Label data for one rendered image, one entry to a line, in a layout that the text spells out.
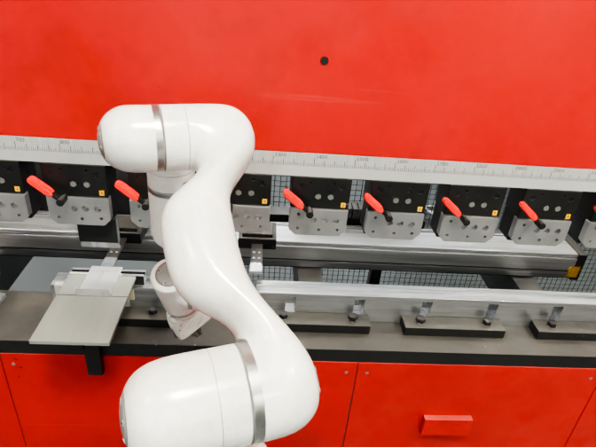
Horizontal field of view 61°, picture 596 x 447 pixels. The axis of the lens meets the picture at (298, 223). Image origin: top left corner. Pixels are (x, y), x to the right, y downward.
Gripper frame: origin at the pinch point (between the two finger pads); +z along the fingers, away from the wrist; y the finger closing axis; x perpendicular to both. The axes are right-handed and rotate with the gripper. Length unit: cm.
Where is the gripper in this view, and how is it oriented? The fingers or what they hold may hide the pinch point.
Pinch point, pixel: (194, 329)
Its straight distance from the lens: 137.7
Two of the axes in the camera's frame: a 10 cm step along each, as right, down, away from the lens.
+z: 0.0, 5.5, 8.4
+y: 7.3, -5.7, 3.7
